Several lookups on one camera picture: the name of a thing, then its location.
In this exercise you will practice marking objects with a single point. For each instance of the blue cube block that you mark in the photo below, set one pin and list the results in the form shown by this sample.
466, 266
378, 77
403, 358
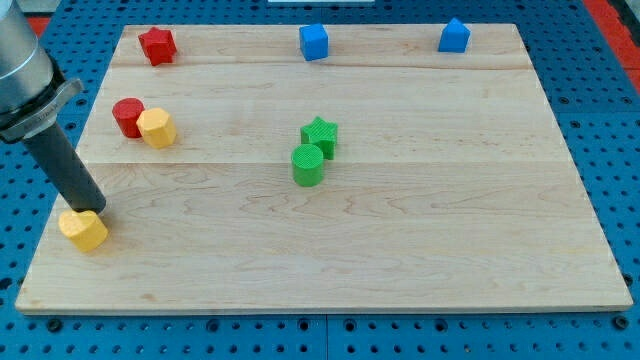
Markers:
314, 42

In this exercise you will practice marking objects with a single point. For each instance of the blue pentagon block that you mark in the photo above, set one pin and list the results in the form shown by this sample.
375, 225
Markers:
454, 37

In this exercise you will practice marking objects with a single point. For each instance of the red star block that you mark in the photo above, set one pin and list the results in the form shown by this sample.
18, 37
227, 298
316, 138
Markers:
158, 45

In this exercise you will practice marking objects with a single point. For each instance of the wooden board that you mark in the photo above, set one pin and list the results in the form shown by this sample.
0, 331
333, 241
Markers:
452, 189

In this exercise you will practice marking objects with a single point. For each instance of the yellow heart block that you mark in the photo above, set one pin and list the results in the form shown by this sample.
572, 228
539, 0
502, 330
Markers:
84, 229

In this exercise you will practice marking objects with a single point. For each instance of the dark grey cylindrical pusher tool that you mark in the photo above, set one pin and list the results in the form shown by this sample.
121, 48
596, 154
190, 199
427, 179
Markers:
56, 156

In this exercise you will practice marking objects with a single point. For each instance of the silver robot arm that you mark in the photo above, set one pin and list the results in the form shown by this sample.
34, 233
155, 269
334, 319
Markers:
33, 88

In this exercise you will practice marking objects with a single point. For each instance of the green star block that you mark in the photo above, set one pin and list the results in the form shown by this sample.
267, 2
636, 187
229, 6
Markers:
321, 133

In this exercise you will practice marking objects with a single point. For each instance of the yellow hexagon block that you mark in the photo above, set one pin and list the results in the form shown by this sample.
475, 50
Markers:
157, 128

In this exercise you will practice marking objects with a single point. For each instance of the green cylinder block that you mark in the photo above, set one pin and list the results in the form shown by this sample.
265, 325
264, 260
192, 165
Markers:
307, 162

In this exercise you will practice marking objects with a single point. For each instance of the red cylinder block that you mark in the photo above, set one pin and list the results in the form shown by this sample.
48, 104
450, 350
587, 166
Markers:
126, 113

